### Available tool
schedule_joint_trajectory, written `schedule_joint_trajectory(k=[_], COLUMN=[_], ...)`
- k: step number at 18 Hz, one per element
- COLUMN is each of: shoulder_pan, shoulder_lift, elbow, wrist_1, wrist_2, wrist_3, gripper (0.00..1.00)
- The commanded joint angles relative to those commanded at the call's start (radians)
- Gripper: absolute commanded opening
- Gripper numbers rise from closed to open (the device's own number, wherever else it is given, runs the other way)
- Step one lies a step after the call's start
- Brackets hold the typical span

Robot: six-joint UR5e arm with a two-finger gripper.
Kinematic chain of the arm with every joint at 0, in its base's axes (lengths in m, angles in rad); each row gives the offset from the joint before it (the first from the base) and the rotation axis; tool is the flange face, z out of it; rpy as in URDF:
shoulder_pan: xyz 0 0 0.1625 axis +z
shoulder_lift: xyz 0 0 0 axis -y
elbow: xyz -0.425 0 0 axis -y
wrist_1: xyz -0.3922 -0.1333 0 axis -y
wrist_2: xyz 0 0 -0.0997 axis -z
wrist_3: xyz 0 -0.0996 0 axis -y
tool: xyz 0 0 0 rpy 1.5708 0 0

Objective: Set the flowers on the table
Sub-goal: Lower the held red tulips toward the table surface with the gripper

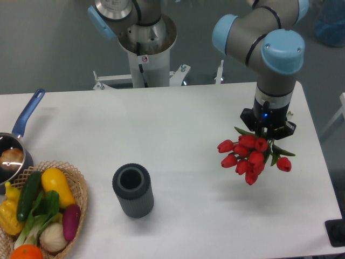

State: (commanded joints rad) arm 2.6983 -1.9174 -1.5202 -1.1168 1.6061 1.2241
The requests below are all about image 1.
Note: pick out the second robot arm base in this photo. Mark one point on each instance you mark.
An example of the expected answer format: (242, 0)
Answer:
(140, 26)

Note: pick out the yellow squash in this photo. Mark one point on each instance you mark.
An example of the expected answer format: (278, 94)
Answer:
(55, 179)

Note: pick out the woven wicker basket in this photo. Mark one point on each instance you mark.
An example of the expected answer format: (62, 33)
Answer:
(78, 186)

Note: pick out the blue handled saucepan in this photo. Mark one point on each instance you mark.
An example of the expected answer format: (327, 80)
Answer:
(14, 139)

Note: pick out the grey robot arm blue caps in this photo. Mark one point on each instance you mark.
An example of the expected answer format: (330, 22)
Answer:
(264, 41)

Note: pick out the bread in saucepan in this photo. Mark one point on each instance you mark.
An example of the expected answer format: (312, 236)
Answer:
(12, 159)

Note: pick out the white furniture at right edge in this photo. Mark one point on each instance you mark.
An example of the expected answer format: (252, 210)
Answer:
(334, 122)

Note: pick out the black device at table edge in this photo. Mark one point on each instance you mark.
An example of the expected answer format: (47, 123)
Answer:
(335, 232)

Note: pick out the orange fruit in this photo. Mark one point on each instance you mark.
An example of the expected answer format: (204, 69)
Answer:
(27, 251)

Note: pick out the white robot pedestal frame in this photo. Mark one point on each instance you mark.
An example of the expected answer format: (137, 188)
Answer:
(146, 71)

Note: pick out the dark grey ribbed vase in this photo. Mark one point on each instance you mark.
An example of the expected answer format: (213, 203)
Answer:
(132, 186)

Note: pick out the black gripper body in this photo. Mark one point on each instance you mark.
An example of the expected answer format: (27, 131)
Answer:
(264, 116)

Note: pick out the green cucumber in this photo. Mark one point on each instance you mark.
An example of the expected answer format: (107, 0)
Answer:
(28, 195)

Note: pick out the white garlic bulb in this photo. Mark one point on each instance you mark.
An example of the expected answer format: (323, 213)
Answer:
(52, 238)

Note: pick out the red tulip bouquet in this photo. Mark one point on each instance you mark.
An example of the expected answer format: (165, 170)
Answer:
(250, 153)

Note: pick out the yellow bell pepper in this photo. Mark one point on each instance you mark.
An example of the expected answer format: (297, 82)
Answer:
(9, 222)

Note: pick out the green bok choy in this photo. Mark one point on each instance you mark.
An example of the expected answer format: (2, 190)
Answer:
(44, 209)

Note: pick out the purple eggplant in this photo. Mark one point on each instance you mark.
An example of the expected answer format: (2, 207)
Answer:
(70, 222)

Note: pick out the blue bin in background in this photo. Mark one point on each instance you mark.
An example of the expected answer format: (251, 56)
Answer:
(329, 24)

